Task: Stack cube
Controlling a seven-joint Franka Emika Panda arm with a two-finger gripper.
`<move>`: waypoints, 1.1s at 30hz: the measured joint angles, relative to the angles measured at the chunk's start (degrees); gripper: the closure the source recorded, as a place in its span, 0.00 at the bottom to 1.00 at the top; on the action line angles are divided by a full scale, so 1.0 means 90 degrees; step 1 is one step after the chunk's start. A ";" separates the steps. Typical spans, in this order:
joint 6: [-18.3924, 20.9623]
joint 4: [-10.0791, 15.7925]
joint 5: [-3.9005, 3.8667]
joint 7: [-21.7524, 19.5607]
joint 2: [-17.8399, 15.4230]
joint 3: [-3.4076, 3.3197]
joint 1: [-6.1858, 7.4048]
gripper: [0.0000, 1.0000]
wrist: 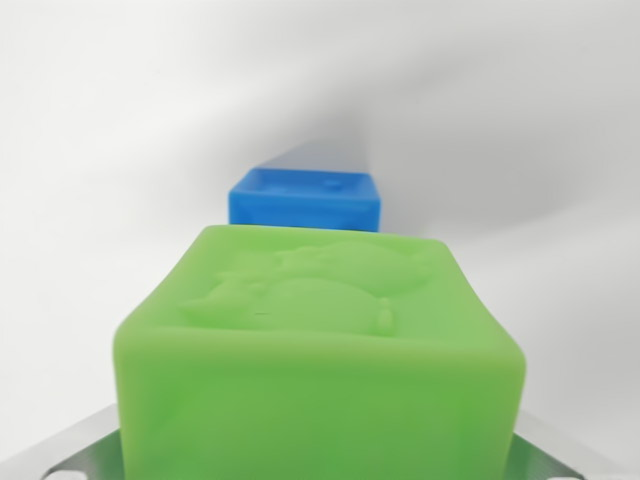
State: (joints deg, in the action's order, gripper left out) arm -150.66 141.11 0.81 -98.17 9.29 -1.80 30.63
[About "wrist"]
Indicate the green translucent cube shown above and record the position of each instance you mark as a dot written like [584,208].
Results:
[320,375]

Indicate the blue cube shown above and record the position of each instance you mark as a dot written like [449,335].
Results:
[305,200]

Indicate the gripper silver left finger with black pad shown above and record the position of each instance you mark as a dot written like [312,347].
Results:
[75,452]

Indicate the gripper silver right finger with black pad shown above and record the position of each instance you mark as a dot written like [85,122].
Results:
[545,455]

